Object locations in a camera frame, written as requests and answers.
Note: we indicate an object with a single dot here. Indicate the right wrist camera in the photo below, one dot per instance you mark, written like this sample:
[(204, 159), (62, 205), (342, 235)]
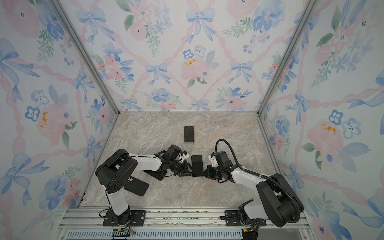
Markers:
[(217, 159)]

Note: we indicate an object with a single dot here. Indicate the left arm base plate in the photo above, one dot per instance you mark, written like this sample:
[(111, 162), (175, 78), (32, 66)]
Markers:
[(133, 218)]

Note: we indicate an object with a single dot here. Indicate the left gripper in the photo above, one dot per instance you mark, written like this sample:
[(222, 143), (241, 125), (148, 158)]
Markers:
[(185, 169)]

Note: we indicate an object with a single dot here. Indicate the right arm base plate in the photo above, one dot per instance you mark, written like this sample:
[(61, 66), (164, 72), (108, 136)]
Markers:
[(240, 219)]

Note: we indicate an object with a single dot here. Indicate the blue-edged black phone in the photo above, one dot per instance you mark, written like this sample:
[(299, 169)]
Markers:
[(197, 166)]

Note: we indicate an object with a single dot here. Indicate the white-edged black phone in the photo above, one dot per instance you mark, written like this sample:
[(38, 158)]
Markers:
[(159, 175)]

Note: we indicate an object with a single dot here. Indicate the right corner aluminium post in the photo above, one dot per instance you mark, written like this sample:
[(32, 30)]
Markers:
[(291, 47)]

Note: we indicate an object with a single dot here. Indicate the black phone case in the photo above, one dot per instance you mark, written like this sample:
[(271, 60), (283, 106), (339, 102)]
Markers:
[(136, 186)]

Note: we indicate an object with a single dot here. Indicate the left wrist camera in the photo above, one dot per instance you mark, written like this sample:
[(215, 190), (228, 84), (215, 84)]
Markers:
[(174, 153)]

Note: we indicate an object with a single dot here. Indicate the corner aluminium post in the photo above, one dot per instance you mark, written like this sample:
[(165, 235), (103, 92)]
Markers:
[(70, 29), (291, 47)]

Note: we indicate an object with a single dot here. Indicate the purple-edged black phone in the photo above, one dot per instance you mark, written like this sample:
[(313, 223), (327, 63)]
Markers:
[(189, 135)]

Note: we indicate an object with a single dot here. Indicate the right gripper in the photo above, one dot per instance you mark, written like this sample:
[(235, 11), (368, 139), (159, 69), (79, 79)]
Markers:
[(208, 170)]

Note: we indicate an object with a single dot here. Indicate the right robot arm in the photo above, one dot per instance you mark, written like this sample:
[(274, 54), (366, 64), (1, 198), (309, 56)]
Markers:
[(278, 202)]

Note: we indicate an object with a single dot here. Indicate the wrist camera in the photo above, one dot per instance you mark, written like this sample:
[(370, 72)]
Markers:
[(174, 153), (217, 159)]

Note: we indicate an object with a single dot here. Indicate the left corner aluminium post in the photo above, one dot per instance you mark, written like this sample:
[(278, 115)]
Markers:
[(70, 29)]

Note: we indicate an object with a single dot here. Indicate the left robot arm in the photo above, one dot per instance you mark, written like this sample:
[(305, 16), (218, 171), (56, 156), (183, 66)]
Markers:
[(115, 174)]

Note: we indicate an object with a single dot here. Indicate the aluminium front rail frame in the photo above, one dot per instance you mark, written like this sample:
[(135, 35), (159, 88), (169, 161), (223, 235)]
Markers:
[(166, 223)]

